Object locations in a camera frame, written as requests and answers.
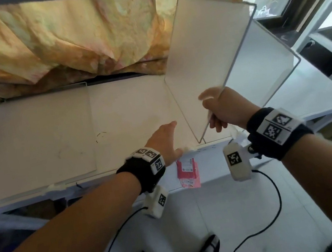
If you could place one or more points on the person's right hand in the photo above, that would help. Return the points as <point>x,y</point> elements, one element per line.
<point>230,110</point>

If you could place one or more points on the person's left hand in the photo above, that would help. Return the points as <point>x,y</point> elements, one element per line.
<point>162,144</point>

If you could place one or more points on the white metal shelf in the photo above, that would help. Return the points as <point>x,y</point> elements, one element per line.
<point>132,114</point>

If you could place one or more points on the person's left forearm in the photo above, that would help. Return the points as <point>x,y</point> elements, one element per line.
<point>61,240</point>

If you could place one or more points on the pink packet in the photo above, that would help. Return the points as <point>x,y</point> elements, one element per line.
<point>188,171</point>

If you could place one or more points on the black left wrist band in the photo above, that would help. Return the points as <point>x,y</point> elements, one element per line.
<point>139,173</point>

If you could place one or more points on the black wrist band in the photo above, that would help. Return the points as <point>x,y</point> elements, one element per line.
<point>139,173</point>
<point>282,139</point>

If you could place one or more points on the black right wrist band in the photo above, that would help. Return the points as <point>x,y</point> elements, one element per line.
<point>282,139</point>

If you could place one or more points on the dark framed window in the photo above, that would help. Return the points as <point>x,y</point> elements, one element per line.
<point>294,20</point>

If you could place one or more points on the yellow patterned curtain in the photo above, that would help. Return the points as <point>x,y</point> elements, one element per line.
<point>60,43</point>

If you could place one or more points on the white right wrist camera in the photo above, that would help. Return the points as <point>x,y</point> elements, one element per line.
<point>237,163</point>

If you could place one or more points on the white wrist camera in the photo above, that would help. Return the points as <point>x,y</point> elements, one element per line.
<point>156,202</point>
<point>237,163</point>

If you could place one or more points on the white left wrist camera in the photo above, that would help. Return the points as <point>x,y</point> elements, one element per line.
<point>156,202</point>

